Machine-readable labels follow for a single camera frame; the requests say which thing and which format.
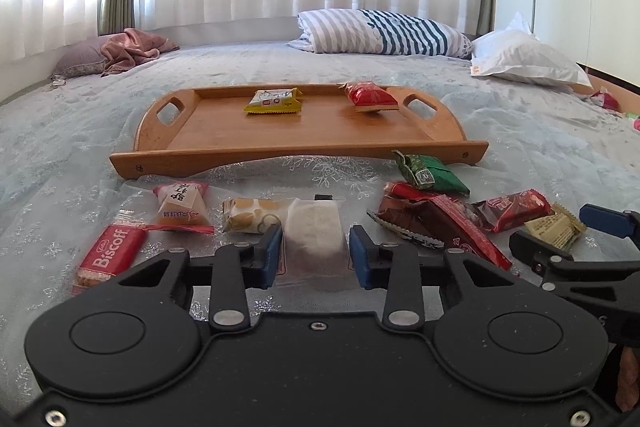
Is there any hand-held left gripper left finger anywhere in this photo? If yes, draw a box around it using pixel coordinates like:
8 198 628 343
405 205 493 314
116 225 284 333

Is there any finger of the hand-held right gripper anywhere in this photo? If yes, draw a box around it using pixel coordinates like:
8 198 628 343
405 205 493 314
579 203 640 240
509 231 640 308

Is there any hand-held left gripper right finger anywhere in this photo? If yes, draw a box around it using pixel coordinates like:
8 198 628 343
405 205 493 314
348 225 521 333

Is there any beige cracker packet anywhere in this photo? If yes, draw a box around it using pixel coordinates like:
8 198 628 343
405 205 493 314
522 203 587 253

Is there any red wafer packet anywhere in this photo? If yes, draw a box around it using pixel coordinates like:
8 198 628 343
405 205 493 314
471 189 555 233

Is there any white gold heart snack packet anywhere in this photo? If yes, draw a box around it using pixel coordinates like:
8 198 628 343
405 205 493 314
221 198 291 235

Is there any white translucent snack packet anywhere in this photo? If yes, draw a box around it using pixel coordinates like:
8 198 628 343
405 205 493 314
276 198 348 290

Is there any long red snack bar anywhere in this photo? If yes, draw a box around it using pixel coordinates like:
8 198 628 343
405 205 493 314
384 181 513 272

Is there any brown chocolate packet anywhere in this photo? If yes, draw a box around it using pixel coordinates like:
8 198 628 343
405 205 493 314
367 197 451 250

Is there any pink and white snack packet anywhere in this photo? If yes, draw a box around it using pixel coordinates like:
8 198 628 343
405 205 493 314
146 180 216 235

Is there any green snack packet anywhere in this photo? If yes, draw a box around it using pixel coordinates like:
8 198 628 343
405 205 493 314
391 150 471 196

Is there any wooden tray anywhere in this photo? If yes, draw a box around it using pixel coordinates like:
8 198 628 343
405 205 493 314
109 83 490 180

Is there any red biscuit packet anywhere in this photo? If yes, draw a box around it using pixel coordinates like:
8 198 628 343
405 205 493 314
70 212 148 295

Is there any person's right hand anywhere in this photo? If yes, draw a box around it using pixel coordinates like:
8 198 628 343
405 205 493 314
618 347 640 413

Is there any small red packet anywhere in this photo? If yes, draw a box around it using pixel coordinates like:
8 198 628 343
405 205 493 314
590 88 621 112

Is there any yellow snack packet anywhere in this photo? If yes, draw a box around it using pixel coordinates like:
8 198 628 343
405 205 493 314
243 88 304 114

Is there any red snack packet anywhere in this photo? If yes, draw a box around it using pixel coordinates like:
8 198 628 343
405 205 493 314
339 81 400 114

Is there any white pillow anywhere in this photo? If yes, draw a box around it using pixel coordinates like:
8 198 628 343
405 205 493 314
470 13 593 88

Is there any striped pillow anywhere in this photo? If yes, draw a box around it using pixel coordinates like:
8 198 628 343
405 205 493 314
287 8 473 59

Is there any pink cloth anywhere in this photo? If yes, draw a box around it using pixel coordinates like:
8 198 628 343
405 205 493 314
100 28 180 78

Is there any purple pillow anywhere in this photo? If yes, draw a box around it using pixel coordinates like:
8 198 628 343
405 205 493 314
50 38 118 80

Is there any wooden bed frame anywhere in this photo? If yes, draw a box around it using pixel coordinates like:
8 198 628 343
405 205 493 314
577 62 640 120

